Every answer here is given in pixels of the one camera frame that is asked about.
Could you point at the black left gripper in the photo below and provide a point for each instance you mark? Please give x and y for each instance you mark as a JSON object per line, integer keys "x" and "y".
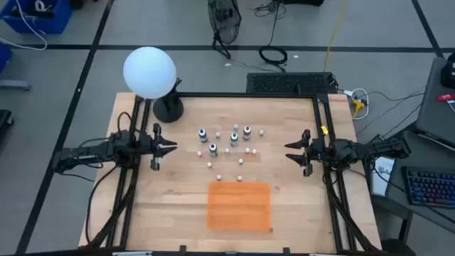
{"x": 155, "y": 147}

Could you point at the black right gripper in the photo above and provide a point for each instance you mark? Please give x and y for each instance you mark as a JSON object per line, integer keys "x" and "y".
{"x": 308, "y": 153}

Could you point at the large purple-capped dye bottle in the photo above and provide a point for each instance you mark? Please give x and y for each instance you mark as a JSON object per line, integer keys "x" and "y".
{"x": 246, "y": 132}

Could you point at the large green-capped dye bottle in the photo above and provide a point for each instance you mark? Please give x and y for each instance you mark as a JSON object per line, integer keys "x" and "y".
{"x": 234, "y": 138}

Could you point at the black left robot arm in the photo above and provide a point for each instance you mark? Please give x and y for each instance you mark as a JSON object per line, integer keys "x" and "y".
{"x": 89, "y": 153}

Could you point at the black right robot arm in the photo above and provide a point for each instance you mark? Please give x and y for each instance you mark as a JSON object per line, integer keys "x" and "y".
{"x": 355, "y": 149}

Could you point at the yellow tag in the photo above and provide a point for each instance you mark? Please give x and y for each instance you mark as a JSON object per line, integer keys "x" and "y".
{"x": 324, "y": 130}

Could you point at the black vented computer case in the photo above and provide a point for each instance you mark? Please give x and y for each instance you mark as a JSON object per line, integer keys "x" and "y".
{"x": 284, "y": 83}

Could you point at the white globe lamp black base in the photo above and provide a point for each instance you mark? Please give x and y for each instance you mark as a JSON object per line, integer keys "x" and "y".
{"x": 149, "y": 73}

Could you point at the yellow plug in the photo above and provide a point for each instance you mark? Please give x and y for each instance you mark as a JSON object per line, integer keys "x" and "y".
{"x": 358, "y": 104}

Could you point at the white power strip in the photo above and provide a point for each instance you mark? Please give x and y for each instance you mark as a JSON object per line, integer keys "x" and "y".
{"x": 349, "y": 93}

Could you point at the orange mat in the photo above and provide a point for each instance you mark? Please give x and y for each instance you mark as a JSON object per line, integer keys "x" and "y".
{"x": 238, "y": 206}

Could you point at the white paper sheet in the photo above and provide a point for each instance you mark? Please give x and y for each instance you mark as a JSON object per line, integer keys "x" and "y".
{"x": 384, "y": 176}

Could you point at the dark grey desk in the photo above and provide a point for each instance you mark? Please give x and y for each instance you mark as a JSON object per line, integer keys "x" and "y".
{"x": 419, "y": 156}
{"x": 437, "y": 113}

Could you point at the backlit black keyboard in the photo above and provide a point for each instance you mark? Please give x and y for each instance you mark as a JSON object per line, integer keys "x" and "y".
{"x": 430, "y": 186}

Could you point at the black floor fan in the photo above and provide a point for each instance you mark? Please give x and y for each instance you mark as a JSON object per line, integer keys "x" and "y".
{"x": 224, "y": 21}

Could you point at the black equipment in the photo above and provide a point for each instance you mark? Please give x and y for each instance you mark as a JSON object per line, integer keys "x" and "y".
{"x": 302, "y": 2}

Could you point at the red flat tool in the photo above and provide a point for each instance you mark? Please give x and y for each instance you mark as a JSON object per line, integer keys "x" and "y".
{"x": 445, "y": 97}

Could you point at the grey flat bar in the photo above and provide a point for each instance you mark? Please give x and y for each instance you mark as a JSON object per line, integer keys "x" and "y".
{"x": 14, "y": 85}

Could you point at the blue plastic bin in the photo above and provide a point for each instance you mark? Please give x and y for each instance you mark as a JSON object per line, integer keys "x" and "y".
{"x": 53, "y": 21}
{"x": 4, "y": 57}

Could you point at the black device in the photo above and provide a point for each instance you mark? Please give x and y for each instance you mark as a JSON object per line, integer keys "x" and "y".
{"x": 449, "y": 71}

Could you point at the black metal table frame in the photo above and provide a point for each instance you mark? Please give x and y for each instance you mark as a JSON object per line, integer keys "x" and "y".
{"x": 249, "y": 95}

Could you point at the black frame bracket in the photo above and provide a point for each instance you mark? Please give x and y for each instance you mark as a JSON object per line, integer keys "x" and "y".
{"x": 183, "y": 249}
{"x": 286, "y": 250}

